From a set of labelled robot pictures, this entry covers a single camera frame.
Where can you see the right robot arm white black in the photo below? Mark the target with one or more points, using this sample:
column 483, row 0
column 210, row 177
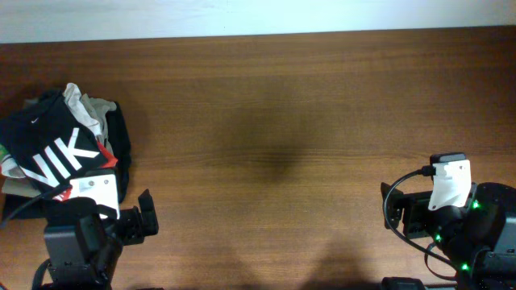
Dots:
column 478, row 238

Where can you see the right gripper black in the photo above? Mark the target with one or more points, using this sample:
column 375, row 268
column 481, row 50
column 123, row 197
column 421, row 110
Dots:
column 417, row 202

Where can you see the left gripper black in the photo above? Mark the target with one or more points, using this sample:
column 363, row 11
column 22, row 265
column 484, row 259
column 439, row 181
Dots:
column 138, row 227

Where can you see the dark green t-shirt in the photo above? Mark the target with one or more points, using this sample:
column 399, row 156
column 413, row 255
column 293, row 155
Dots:
column 49, row 145

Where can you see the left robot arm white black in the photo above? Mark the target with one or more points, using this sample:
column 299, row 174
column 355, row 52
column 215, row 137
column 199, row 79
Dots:
column 84, row 241

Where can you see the black folded garment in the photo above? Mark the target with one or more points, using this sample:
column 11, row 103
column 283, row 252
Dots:
column 119, row 140

